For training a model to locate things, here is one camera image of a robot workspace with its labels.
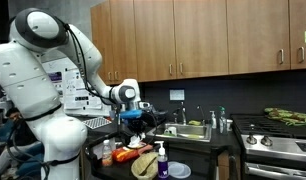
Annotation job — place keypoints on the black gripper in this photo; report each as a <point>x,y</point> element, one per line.
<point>137,125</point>

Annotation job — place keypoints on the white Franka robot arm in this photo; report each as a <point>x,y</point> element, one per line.
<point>26,83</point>

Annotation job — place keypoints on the black service cart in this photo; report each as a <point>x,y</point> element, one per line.
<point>119,170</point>

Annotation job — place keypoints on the red orange snack bag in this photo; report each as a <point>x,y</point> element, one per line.
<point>129,154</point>

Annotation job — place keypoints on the black dish rack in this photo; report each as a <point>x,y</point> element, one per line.
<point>159,116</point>

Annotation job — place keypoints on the woven wicker basket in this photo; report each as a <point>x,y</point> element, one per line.
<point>144,166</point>

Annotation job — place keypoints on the dark spoon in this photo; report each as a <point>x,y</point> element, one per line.
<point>148,166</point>

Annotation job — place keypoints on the white cup in sink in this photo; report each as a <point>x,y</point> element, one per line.
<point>170,131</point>

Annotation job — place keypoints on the purple soap pump bottle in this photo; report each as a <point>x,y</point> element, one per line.
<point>162,166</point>

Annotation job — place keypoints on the black white checkerboard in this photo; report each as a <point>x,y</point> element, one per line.
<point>97,122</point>

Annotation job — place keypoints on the chrome kitchen faucet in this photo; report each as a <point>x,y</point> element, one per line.
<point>183,115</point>

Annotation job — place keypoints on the yellow green sponge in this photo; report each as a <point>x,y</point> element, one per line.
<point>194,123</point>

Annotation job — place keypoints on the thin chrome tap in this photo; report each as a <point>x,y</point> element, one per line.
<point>202,115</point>

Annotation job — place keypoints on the white soap dispenser bottle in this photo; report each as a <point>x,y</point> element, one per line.
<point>213,121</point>

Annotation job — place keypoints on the white figure poster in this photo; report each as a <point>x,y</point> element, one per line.
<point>73,86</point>

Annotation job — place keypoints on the clear spray bottle green cap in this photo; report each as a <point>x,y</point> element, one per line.
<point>223,123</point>

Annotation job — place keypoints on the white mug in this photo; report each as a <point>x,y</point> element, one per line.
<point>229,125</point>

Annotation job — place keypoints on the purple header poster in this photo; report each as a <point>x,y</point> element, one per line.
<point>55,78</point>

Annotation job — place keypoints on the wooden upper cabinets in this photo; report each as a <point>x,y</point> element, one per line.
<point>199,33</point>

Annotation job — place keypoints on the seated person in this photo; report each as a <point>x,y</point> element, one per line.
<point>14,115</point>

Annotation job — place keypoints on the white lab device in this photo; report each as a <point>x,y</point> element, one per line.
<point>3,105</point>

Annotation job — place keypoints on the stainless gas stove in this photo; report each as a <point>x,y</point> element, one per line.
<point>276,150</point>

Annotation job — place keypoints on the green patterned oven mitts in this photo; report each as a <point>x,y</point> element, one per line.
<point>286,117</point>

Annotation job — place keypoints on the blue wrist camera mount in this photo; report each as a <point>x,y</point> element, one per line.
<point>131,114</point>

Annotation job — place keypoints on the white wall notice paper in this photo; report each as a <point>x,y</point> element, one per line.
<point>177,94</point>

